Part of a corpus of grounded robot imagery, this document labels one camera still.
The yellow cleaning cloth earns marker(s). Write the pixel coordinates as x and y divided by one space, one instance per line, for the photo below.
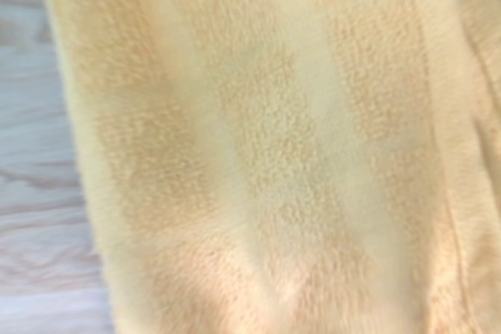
274 154

